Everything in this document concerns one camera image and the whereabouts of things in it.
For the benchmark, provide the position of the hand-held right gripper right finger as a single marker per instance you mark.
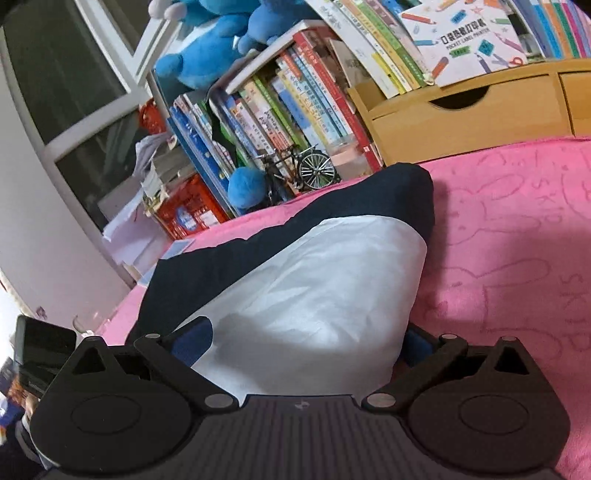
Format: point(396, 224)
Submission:
point(419, 345)

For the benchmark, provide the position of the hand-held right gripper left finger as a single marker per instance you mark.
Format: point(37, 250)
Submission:
point(194, 339)

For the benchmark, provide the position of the navy white striped jacket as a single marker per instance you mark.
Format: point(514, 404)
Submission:
point(314, 286)

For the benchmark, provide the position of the light blue booklet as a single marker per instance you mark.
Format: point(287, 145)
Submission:
point(179, 248)

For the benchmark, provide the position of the white grid paper sheets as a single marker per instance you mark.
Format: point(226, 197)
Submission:
point(129, 235)

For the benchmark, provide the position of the pink rabbit-print blanket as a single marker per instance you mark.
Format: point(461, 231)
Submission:
point(508, 258)

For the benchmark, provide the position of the red plastic crate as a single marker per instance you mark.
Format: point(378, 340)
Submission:
point(189, 212)

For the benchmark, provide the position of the black glossy device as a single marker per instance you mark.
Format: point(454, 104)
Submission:
point(44, 350)

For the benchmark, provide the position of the blue plush ball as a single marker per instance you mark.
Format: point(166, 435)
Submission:
point(247, 187)

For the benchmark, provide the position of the stack of paper workbooks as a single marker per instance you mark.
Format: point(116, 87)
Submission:
point(166, 170)

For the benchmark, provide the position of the clear plastic jar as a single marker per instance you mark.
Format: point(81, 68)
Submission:
point(344, 154)

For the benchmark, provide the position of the black model bicycle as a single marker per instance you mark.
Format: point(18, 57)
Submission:
point(314, 168)

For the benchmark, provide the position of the wooden drawer organizer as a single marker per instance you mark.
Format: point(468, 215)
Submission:
point(461, 124)

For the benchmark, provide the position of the red plastic basket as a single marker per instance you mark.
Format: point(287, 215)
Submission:
point(148, 117)

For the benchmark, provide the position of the row of tall books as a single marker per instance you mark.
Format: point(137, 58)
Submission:
point(286, 106)

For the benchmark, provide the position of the blue plush toy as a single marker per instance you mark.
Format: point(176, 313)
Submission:
point(203, 55)
point(277, 21)

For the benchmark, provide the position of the white printed cardboard box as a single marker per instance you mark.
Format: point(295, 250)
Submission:
point(461, 41)

